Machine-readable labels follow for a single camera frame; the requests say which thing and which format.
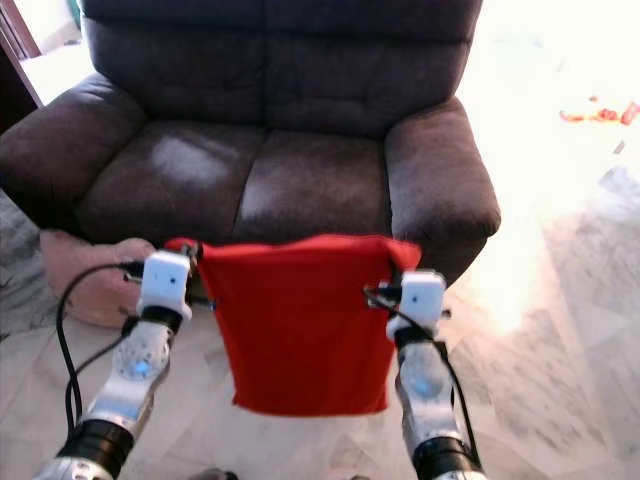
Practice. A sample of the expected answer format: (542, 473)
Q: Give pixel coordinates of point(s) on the red offering plate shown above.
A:
(610, 112)

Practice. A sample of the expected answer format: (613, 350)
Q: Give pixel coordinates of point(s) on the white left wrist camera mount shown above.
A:
(165, 280)

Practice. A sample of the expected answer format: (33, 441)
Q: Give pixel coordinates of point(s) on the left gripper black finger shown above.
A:
(195, 252)

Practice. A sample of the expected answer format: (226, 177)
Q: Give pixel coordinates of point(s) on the dark brown wooden door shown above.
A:
(10, 70)

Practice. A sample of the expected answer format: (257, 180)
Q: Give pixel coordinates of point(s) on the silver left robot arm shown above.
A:
(130, 380)

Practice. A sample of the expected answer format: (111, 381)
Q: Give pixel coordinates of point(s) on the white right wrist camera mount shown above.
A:
(420, 300)

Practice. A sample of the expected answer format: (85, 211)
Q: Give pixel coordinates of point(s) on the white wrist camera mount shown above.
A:
(420, 300)
(165, 280)

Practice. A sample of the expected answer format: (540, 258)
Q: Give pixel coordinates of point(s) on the brown fabric sofa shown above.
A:
(260, 100)

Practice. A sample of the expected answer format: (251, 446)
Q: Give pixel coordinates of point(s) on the pink plush cushion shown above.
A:
(80, 275)

